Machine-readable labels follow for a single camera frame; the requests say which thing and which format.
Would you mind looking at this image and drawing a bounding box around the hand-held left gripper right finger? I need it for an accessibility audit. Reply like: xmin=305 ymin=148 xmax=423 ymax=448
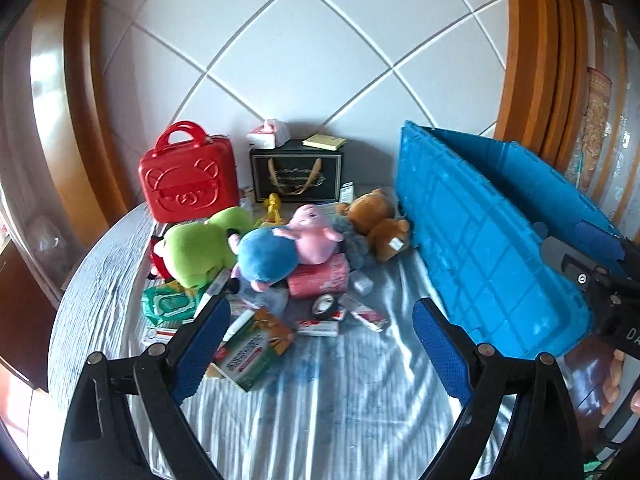
xmin=411 ymin=297 xmax=586 ymax=480

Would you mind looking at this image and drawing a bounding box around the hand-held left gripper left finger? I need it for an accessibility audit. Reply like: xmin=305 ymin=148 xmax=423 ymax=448
xmin=57 ymin=292 xmax=232 ymax=480

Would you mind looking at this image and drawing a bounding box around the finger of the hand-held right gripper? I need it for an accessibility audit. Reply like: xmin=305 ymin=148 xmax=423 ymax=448
xmin=541 ymin=219 xmax=628 ymax=286

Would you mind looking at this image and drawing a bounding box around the blue plastic crate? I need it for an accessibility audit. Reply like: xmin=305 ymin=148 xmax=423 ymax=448
xmin=395 ymin=121 xmax=626 ymax=361

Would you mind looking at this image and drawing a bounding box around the person's right hand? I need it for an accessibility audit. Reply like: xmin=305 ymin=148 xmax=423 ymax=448
xmin=602 ymin=349 xmax=640 ymax=416

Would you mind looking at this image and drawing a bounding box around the white marker pen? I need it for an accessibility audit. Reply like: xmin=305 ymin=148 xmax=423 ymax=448
xmin=220 ymin=307 xmax=256 ymax=346

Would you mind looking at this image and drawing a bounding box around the small white red box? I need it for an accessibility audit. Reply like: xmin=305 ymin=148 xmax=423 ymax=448
xmin=141 ymin=327 xmax=181 ymax=346

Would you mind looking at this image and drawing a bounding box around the green and orange box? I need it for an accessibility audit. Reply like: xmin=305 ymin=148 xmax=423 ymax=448
xmin=212 ymin=307 xmax=296 ymax=392

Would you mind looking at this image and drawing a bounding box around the green wet wipes pack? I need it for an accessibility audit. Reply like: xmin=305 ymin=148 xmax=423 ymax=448
xmin=141 ymin=281 xmax=206 ymax=325

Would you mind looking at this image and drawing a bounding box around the white red toothpaste tube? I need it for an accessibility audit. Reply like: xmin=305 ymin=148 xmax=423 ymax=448
xmin=341 ymin=294 xmax=388 ymax=332

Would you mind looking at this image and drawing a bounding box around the red and black plush toy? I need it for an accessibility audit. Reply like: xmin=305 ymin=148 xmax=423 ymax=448
xmin=147 ymin=234 xmax=173 ymax=281

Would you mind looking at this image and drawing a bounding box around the light green plush toy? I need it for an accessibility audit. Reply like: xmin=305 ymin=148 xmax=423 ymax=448
xmin=162 ymin=206 xmax=253 ymax=291

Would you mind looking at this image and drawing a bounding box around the small clear bottle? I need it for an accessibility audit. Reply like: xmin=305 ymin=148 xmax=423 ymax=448
xmin=350 ymin=270 xmax=375 ymax=297

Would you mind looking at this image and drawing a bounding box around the blue-bodied pink pig plush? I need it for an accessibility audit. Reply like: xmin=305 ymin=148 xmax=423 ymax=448
xmin=231 ymin=205 xmax=346 ymax=292

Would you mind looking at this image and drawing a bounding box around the red white slim box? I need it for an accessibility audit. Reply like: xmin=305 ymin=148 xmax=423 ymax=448
xmin=294 ymin=319 xmax=341 ymax=337

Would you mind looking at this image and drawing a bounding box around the black tape roll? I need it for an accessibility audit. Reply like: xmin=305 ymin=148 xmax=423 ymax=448
xmin=311 ymin=294 xmax=341 ymax=318

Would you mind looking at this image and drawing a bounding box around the striped grey cloth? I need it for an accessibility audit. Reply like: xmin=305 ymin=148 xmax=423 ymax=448
xmin=47 ymin=195 xmax=531 ymax=480

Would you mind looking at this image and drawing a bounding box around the grey plush toy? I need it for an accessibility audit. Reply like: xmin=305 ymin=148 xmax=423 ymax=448
xmin=332 ymin=217 xmax=378 ymax=271

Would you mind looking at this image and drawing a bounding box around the pink package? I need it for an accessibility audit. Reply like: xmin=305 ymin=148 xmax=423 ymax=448
xmin=287 ymin=254 xmax=351 ymax=301

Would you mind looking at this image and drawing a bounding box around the brown teddy bear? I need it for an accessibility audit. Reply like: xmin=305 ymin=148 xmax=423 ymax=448
xmin=336 ymin=189 xmax=413 ymax=263

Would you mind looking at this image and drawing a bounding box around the gold figurine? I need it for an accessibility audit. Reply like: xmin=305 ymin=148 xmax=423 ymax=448
xmin=263 ymin=192 xmax=283 ymax=226

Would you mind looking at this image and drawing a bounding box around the red bear-face suitcase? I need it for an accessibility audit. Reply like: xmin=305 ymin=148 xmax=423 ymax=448
xmin=138 ymin=121 xmax=238 ymax=223

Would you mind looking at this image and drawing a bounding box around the black gift box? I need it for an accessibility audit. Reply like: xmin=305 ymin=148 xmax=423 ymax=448
xmin=250 ymin=139 xmax=346 ymax=203

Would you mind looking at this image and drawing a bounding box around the white tissue box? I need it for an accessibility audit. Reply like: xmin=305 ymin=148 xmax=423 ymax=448
xmin=246 ymin=118 xmax=292 ymax=150

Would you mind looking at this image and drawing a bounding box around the yellow notepad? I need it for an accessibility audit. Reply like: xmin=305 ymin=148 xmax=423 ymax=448
xmin=301 ymin=134 xmax=346 ymax=150

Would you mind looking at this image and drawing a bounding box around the patterned wall hanging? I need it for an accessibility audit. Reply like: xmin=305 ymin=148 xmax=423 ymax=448
xmin=582 ymin=67 xmax=613 ymax=181

